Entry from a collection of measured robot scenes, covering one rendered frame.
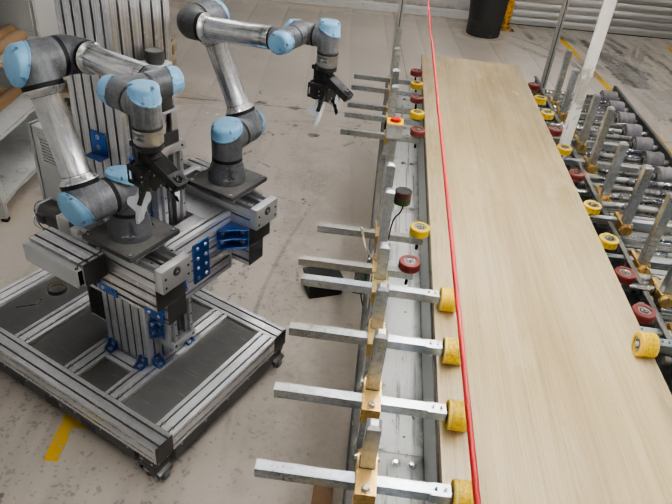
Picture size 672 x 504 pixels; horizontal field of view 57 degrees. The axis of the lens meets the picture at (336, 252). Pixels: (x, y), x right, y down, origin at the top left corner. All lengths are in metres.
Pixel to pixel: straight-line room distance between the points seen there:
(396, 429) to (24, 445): 1.59
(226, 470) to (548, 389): 1.38
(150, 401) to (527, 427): 1.54
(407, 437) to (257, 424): 0.97
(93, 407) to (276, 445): 0.77
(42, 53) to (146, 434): 1.42
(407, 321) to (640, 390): 0.88
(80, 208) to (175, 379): 1.08
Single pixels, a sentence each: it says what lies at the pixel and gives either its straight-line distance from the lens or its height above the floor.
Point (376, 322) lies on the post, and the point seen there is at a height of 0.99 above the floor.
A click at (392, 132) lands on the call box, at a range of 2.63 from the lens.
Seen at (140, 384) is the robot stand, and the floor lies 0.23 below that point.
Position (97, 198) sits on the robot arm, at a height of 1.24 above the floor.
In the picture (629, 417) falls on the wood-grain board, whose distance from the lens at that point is 2.01.
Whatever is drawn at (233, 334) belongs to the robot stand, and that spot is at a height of 0.21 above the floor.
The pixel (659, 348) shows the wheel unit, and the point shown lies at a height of 0.96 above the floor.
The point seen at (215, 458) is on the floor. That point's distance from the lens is 2.77.
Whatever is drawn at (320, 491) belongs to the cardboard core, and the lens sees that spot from 2.58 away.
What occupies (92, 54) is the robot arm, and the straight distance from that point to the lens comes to 1.93.
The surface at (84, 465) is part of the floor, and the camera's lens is 2.84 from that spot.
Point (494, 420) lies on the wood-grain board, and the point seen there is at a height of 0.90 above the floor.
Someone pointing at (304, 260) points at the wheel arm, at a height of 0.86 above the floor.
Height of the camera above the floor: 2.21
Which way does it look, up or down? 35 degrees down
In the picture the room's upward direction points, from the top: 6 degrees clockwise
